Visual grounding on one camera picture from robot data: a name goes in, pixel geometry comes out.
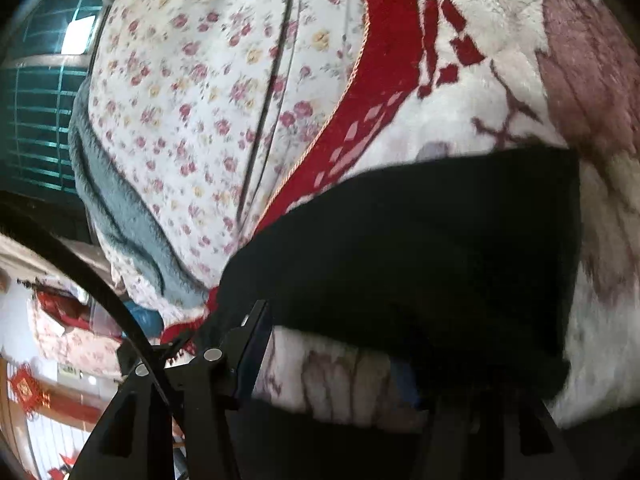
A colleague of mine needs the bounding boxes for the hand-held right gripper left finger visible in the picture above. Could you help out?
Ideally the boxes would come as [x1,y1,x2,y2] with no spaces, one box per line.
[65,300,274,480]

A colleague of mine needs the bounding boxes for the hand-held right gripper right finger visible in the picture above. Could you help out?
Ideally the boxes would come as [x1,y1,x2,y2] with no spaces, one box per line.
[389,355,583,480]

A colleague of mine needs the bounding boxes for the black pants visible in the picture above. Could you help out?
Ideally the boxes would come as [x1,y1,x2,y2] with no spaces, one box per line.
[200,145,584,480]

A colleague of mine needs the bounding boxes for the black cable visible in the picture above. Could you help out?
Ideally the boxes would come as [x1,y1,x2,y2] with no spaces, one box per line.
[0,200,178,413]

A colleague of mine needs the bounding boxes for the floral bed sheet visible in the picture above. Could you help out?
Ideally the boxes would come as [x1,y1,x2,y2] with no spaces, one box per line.
[75,0,373,323]

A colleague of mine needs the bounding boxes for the red and white plush blanket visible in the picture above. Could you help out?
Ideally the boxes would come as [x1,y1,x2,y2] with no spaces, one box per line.
[162,0,640,431]

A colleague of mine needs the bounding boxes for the folded floral bedding pile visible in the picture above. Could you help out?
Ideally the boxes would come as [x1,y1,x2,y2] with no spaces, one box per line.
[29,284,126,378]

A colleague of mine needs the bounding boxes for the grey fleece cloth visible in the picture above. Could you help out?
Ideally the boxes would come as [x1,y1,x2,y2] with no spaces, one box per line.
[67,92,211,311]

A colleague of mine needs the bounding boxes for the red knot wall decoration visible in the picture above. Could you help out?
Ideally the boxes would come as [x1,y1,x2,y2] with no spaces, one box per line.
[7,364,52,423]

